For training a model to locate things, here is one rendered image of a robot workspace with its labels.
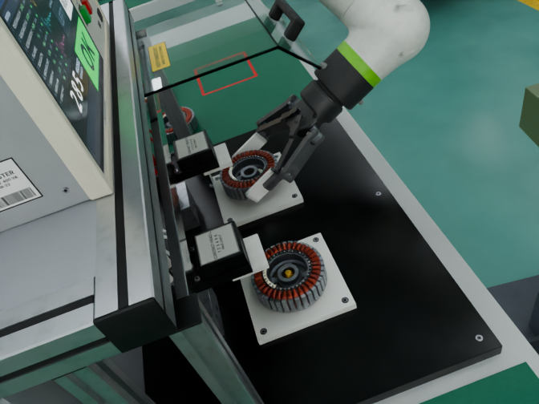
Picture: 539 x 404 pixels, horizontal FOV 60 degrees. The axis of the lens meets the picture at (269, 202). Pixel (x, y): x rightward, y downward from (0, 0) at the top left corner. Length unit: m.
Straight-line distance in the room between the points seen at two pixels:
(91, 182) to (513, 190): 1.69
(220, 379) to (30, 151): 0.27
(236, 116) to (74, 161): 0.77
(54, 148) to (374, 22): 0.53
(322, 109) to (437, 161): 1.30
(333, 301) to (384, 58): 0.39
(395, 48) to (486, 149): 1.37
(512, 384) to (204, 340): 0.41
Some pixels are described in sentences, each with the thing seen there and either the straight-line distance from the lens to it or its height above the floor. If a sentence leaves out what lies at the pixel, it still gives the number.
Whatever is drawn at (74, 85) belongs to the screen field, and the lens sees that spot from 0.48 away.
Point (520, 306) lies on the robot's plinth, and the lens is 1.62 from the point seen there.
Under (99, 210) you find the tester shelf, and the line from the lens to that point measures 0.43.
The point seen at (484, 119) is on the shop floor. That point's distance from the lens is 2.27.
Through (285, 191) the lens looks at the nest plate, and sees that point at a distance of 0.86.
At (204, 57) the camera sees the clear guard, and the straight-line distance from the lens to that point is 0.72.
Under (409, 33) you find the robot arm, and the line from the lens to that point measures 0.78.
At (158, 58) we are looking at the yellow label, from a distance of 0.78.
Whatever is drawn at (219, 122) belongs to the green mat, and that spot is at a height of 0.75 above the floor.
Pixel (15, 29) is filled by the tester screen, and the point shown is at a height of 1.26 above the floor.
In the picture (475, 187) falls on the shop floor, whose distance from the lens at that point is 1.94.
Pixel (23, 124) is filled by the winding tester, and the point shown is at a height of 1.20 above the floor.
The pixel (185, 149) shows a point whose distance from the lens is 0.80.
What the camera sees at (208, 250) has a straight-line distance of 0.62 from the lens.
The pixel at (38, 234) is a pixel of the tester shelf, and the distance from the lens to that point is 0.45.
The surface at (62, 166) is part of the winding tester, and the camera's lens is 0.43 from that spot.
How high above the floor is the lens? 1.36
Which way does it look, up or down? 43 degrees down
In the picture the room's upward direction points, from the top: 19 degrees counter-clockwise
